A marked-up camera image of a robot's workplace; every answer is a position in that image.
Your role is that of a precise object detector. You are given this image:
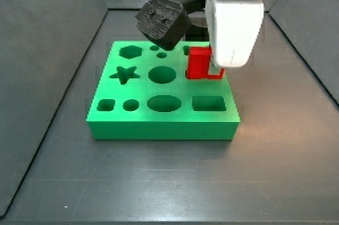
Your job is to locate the green shape-sorter block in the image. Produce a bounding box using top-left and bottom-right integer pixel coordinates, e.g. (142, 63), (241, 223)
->
(86, 41), (241, 140)

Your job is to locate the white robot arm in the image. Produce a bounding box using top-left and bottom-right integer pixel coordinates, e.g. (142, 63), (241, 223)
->
(206, 0), (265, 67)

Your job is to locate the dark grey curved holder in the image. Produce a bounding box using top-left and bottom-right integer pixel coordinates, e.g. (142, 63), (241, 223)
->
(186, 17), (210, 42)

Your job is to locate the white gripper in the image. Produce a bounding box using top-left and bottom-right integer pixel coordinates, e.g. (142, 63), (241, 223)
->
(206, 0), (263, 68)

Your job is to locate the red double-square object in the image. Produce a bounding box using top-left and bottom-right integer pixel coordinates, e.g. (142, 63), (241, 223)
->
(186, 47), (226, 79)

